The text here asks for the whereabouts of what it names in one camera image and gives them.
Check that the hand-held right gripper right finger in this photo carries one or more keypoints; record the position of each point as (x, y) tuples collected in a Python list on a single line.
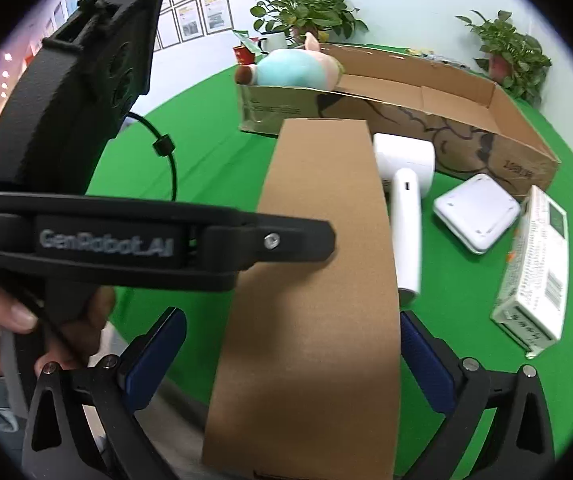
[(426, 360)]

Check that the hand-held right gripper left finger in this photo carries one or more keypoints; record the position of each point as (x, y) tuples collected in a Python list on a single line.
[(156, 355)]

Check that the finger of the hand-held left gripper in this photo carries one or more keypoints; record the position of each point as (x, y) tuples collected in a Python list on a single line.
[(291, 240)]

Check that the long brown cardboard box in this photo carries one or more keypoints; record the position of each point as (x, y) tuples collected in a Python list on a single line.
[(306, 310)]

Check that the white hair dryer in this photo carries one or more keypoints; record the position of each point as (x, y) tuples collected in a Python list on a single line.
[(406, 220)]

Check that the white rectangular plastic device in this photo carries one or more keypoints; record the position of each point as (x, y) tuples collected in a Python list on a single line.
[(476, 210)]

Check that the large cardboard box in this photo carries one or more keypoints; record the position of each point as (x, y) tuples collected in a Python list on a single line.
[(416, 95)]

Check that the white and green carton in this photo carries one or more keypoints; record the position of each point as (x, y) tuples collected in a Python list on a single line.
[(531, 285)]

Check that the mint green plush toy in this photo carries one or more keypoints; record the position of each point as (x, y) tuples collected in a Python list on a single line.
[(286, 67)]

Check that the white mug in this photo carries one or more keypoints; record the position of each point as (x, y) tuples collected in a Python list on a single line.
[(274, 42)]

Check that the bushy potted green plant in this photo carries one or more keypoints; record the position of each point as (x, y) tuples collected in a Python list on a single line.
[(306, 10)]

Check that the small potted green plant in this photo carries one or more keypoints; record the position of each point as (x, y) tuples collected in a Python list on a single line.
[(511, 50)]

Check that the wall of framed certificates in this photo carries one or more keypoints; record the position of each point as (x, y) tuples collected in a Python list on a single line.
[(189, 15)]

